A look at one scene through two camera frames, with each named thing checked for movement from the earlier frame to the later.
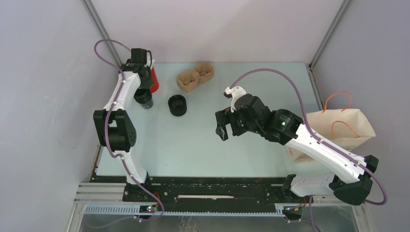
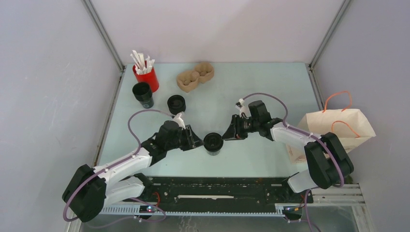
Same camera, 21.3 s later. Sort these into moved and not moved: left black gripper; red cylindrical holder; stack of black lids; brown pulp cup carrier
Moved: left black gripper
Not moved: red cylindrical holder; stack of black lids; brown pulp cup carrier
